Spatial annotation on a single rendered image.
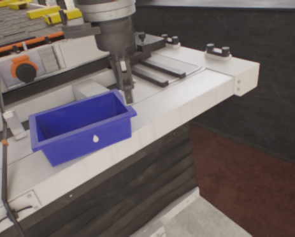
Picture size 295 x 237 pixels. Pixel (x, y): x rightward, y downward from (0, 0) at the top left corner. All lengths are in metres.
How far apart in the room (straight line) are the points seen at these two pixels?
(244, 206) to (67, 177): 1.12
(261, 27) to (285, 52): 0.18
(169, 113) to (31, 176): 0.38
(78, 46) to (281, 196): 1.29
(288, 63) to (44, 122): 1.26
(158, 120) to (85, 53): 0.46
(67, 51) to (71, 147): 0.48
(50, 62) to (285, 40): 1.14
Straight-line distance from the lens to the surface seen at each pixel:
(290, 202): 1.62
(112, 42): 0.50
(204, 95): 0.80
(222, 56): 1.02
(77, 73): 1.05
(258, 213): 1.54
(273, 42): 1.55
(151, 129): 0.69
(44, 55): 0.97
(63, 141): 0.59
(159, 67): 0.96
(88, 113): 0.70
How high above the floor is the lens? 1.22
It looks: 33 degrees down
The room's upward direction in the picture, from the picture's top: 9 degrees counter-clockwise
